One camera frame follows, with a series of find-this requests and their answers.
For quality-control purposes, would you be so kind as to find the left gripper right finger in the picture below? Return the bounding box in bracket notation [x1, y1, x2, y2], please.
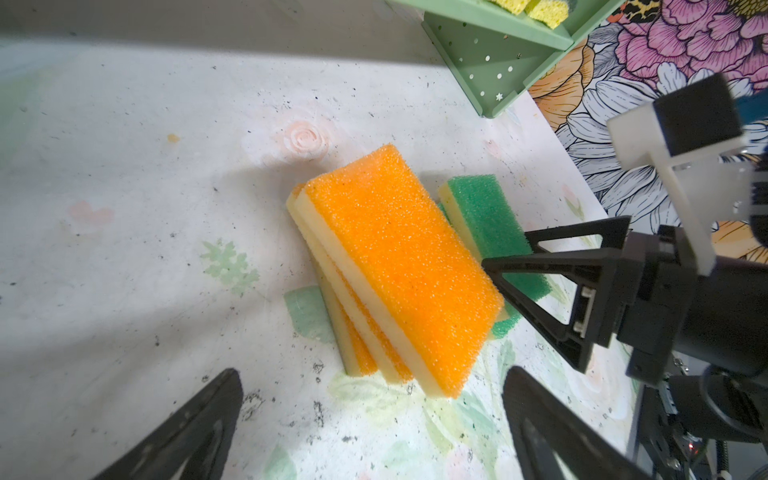
[502, 366, 648, 479]

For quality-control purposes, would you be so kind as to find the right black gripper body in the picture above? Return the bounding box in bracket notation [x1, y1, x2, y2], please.
[617, 227, 767, 387]

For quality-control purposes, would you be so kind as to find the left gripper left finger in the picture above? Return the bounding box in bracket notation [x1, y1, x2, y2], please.
[96, 368, 244, 479]

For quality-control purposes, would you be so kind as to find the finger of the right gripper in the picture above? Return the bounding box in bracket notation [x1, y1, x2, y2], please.
[525, 216, 631, 253]
[481, 246, 642, 373]

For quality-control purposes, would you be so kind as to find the light green scrub sponge top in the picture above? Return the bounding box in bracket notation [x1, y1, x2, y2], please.
[437, 173, 553, 313]

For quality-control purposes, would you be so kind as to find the light green scrub sponge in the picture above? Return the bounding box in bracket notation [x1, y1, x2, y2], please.
[437, 173, 553, 313]
[488, 302, 522, 340]

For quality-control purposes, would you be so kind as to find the dark green scrub sponge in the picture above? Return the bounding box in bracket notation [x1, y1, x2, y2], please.
[491, 0, 530, 15]
[525, 0, 573, 29]

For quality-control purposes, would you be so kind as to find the light green wooden shelf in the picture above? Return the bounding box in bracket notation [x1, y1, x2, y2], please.
[405, 0, 620, 118]

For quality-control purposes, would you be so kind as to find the light green scrub sponge bottom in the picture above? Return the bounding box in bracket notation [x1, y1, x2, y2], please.
[488, 302, 522, 340]

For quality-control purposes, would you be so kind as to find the orange scrub sponge top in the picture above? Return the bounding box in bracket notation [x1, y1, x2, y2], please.
[296, 145, 504, 399]

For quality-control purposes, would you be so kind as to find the orange scrub sponge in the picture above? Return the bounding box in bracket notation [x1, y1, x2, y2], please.
[296, 145, 504, 399]
[286, 183, 414, 384]

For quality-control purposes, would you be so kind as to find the orange scrub sponge bottom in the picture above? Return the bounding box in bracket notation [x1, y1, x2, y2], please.
[286, 183, 414, 384]

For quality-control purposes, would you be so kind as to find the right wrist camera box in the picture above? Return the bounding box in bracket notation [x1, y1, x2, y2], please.
[607, 74, 754, 276]

